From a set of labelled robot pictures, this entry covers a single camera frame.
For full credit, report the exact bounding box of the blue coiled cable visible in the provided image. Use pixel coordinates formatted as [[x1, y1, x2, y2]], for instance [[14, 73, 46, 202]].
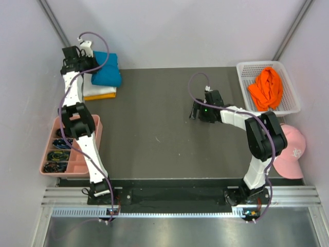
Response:
[[52, 138, 74, 149]]

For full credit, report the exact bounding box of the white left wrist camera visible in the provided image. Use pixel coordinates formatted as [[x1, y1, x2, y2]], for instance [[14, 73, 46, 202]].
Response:
[[78, 38, 94, 57]]

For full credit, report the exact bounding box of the grey slotted cable duct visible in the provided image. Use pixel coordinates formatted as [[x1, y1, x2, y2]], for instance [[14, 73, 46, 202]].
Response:
[[52, 207, 256, 218]]

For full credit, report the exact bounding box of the white perforated plastic basket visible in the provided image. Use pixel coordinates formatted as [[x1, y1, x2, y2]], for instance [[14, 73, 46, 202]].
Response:
[[236, 61, 301, 117]]

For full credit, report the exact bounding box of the yellow folded t shirt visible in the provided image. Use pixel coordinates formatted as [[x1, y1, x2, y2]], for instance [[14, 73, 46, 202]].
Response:
[[84, 89, 117, 101]]

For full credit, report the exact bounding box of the pink cap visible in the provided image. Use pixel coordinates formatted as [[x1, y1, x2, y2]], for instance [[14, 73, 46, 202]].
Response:
[[273, 124, 306, 180]]

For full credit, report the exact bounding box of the multicolour coiled cable bottom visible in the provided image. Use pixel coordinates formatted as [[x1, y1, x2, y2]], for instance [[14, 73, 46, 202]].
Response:
[[42, 162, 68, 173]]

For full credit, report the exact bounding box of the pink compartment tray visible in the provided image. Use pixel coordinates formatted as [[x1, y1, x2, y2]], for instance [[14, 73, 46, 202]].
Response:
[[39, 114, 103, 178]]

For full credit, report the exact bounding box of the green black coiled cable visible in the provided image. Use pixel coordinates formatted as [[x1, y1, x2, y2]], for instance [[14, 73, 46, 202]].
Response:
[[46, 150, 70, 161]]

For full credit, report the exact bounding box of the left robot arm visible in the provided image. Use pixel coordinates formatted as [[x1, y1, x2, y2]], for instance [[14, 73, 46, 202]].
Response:
[[59, 46, 117, 204]]

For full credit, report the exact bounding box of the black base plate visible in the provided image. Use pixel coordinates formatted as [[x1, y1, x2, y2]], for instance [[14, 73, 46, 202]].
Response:
[[87, 187, 267, 214]]

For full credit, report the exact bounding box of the white folded t shirt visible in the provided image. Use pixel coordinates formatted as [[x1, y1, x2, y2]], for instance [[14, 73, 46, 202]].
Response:
[[83, 74, 117, 97]]

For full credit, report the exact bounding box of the blue t shirt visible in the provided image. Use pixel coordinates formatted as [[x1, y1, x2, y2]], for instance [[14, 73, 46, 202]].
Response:
[[91, 53, 122, 87]]

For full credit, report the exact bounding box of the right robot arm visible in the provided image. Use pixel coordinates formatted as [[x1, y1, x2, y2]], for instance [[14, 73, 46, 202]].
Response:
[[189, 88, 287, 206]]

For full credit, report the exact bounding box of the orange crumpled t shirt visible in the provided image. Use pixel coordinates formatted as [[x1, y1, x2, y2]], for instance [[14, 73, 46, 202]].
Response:
[[248, 67, 283, 112]]

